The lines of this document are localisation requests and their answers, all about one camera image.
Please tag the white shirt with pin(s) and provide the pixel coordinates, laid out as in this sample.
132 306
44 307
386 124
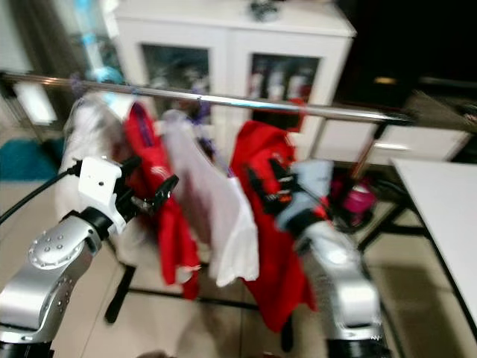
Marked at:
216 216

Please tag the red plastic hanger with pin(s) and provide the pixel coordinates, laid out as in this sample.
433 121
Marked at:
299 112

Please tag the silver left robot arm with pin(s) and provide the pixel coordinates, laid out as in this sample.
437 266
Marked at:
56 276

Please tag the teal floor mat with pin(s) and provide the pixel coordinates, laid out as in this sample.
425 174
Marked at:
30 160

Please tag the dark grey curtain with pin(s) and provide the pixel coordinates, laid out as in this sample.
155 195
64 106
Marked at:
45 45

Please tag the small pink object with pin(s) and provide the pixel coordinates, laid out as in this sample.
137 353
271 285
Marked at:
359 201

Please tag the large red garment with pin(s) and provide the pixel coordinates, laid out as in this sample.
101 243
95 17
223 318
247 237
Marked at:
276 276

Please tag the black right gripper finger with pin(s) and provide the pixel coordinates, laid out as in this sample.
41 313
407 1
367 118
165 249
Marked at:
257 183
282 171

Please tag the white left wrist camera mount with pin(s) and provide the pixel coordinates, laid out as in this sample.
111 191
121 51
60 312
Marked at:
100 183

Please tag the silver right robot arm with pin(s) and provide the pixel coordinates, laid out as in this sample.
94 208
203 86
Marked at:
346 291

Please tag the metal clothes rack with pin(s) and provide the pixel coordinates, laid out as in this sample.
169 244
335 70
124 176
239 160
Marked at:
238 100

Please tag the red short sleeve shirt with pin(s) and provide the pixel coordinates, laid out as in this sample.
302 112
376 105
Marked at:
179 246

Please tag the small dark ornament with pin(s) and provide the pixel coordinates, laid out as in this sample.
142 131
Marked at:
264 10

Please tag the purple plastic hanger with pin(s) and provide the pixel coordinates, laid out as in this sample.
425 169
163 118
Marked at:
143 119
205 115

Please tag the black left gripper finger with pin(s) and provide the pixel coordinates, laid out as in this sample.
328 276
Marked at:
130 167
167 192

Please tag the light blue plastic hanger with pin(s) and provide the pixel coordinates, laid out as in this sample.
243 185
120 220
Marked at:
108 74

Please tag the white low drawer cabinet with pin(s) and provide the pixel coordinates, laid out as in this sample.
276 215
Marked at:
417 142

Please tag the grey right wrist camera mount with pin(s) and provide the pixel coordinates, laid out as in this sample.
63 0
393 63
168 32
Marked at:
305 186

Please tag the white fluffy garment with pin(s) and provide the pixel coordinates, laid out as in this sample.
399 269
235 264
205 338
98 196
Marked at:
82 142

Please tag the light grey table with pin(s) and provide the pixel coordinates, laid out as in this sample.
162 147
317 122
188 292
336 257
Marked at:
443 209

